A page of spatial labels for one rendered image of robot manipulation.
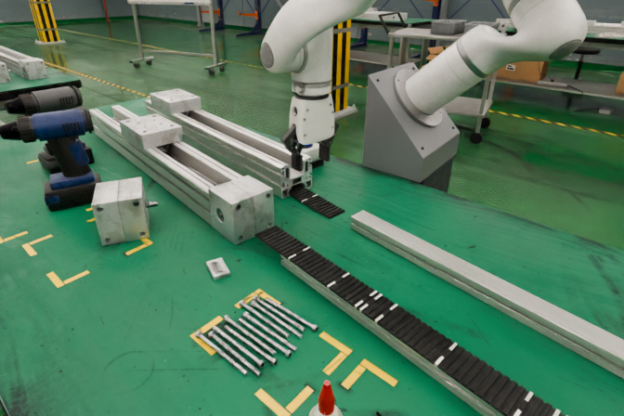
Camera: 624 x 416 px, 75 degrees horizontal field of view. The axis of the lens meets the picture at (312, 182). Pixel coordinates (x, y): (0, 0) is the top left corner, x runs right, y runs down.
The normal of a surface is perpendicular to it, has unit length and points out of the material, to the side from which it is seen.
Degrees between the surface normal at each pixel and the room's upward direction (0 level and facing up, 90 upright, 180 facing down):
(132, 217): 90
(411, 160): 90
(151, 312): 0
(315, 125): 90
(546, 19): 68
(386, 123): 90
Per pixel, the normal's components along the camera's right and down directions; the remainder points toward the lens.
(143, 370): 0.00, -0.90
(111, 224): 0.36, 0.41
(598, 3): -0.66, 0.33
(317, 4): -0.17, -0.07
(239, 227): 0.67, 0.33
